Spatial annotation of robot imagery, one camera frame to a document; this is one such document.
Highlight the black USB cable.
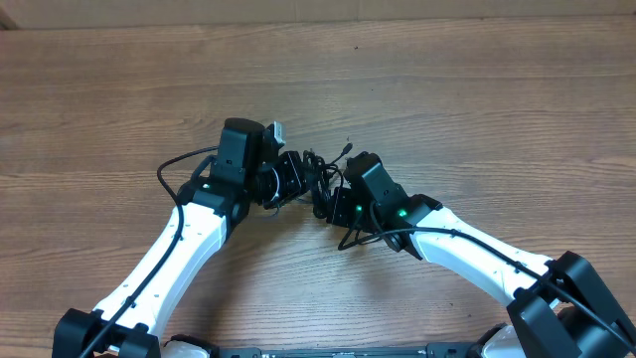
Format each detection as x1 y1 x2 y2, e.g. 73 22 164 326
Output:
301 142 355 221

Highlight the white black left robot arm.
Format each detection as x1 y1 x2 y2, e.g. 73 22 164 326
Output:
53 117 306 358

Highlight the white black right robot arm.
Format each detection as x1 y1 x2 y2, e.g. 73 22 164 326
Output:
335 152 635 357

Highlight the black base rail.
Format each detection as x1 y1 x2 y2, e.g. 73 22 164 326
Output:
213 342 482 358

